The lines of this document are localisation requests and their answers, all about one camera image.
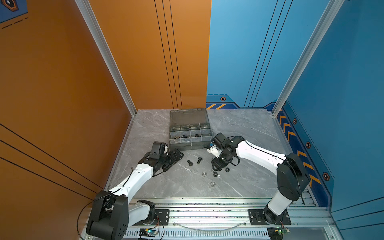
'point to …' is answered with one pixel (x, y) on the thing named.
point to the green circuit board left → (148, 232)
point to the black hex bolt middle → (190, 163)
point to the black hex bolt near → (199, 159)
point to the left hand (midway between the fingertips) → (179, 157)
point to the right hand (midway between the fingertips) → (216, 165)
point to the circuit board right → (277, 233)
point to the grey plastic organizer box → (189, 129)
